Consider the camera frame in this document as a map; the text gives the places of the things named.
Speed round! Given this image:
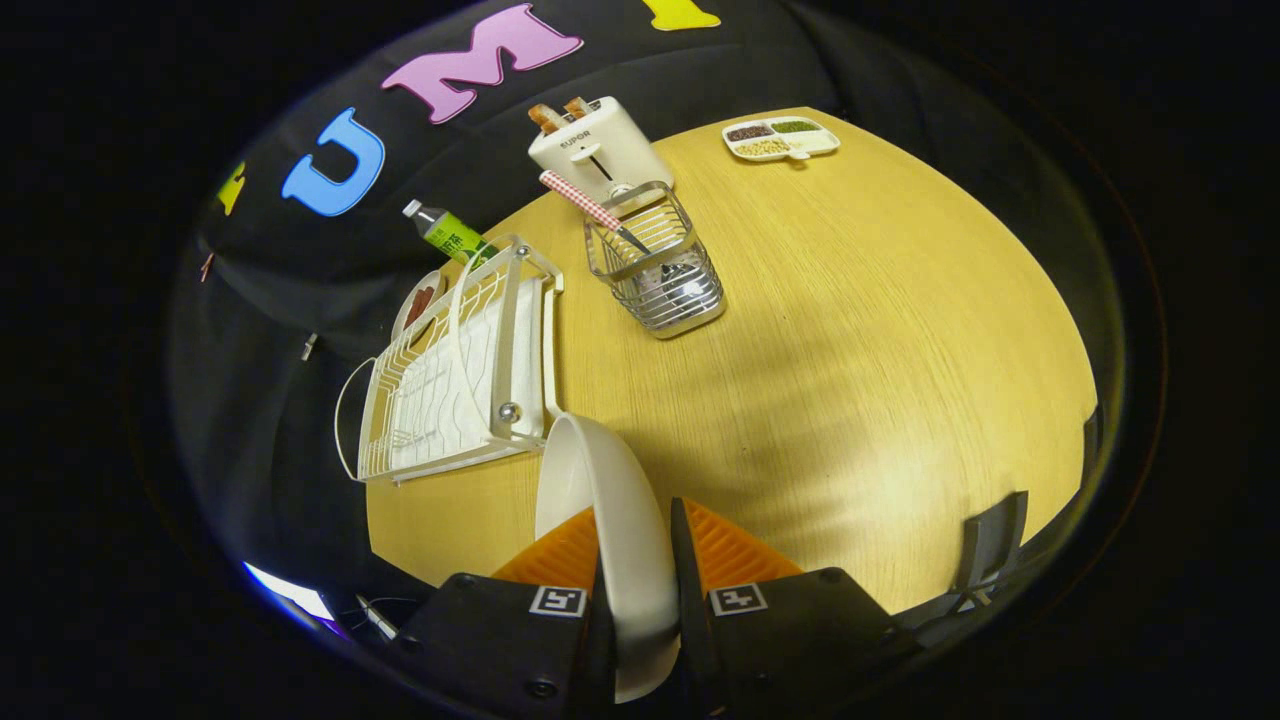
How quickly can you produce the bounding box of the green tea bottle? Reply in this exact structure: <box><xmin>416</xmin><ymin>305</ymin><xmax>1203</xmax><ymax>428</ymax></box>
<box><xmin>402</xmin><ymin>198</ymin><xmax>501</xmax><ymax>269</ymax></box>

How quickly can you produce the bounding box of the small beige dish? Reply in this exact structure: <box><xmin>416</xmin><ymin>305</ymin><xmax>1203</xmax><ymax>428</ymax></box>
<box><xmin>390</xmin><ymin>268</ymin><xmax>451</xmax><ymax>346</ymax></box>

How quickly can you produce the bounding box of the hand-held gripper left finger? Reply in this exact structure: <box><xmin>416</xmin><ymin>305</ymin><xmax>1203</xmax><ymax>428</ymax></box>
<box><xmin>395</xmin><ymin>505</ymin><xmax>619</xmax><ymax>719</ymax></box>

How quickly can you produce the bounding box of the white divided tray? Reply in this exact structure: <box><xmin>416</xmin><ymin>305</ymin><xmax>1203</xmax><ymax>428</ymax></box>
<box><xmin>721</xmin><ymin>116</ymin><xmax>842</xmax><ymax>164</ymax></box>

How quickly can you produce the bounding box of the white plate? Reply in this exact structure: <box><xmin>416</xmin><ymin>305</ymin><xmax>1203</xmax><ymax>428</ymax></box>
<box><xmin>534</xmin><ymin>412</ymin><xmax>683</xmax><ymax>704</ymax></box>

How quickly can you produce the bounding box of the black backdrop cloth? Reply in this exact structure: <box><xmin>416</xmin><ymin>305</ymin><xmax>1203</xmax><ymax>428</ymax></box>
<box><xmin>165</xmin><ymin>0</ymin><xmax>1166</xmax><ymax>661</ymax></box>

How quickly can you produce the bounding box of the spoon with checkered handle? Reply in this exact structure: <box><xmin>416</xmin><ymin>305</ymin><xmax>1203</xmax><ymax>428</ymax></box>
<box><xmin>538</xmin><ymin>169</ymin><xmax>701</xmax><ymax>301</ymax></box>

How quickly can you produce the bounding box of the white toaster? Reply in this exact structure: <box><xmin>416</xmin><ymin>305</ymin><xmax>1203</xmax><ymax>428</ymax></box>
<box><xmin>527</xmin><ymin>96</ymin><xmax>675</xmax><ymax>206</ymax></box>

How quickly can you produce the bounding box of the white wire dish rack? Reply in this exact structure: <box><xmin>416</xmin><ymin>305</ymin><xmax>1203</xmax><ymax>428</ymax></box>
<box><xmin>334</xmin><ymin>235</ymin><xmax>566</xmax><ymax>485</ymax></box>

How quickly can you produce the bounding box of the silver wire basket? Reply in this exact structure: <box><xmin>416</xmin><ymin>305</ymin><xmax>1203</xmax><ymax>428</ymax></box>
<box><xmin>584</xmin><ymin>181</ymin><xmax>727</xmax><ymax>341</ymax></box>

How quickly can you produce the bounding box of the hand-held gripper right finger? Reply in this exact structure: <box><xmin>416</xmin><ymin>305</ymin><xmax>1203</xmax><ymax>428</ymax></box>
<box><xmin>668</xmin><ymin>496</ymin><xmax>923</xmax><ymax>719</ymax></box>

